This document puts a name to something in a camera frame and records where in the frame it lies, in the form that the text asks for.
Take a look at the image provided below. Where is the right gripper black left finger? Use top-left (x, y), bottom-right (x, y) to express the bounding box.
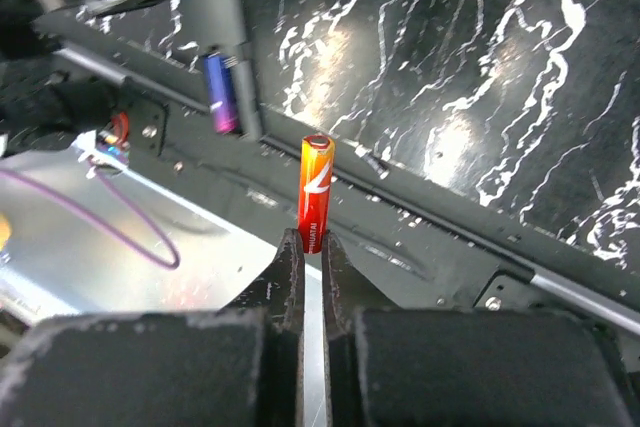
top-left (1, 229), bottom-right (305, 426)

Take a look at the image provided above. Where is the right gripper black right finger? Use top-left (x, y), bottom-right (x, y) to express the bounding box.
top-left (321, 234), bottom-right (639, 426)

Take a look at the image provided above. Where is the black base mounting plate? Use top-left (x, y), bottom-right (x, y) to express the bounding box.
top-left (35, 12), bottom-right (639, 334)

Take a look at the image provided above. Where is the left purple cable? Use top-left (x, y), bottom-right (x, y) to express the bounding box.
top-left (0, 166), bottom-right (181, 271)

